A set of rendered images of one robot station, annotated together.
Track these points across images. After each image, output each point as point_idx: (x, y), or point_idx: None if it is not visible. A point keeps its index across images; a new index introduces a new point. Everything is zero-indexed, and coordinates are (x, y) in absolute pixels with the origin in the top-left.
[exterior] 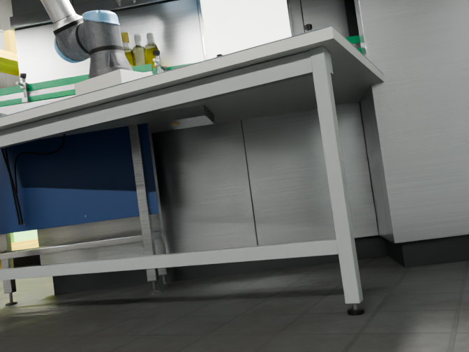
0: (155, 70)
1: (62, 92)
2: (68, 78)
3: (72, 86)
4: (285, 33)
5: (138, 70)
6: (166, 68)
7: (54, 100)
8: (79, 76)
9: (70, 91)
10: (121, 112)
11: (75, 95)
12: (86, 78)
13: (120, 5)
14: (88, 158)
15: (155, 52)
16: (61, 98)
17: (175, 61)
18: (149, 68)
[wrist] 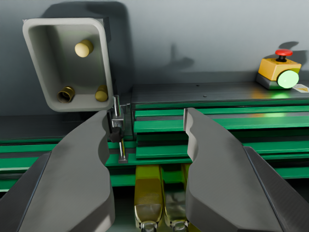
0: (138, 151)
1: (300, 109)
2: (303, 121)
3: (286, 114)
4: None
5: (161, 122)
6: (118, 157)
7: (306, 95)
8: (281, 122)
9: (286, 108)
10: None
11: (271, 100)
12: (264, 119)
13: (184, 112)
14: None
15: (115, 129)
16: (295, 96)
17: (118, 230)
18: (139, 124)
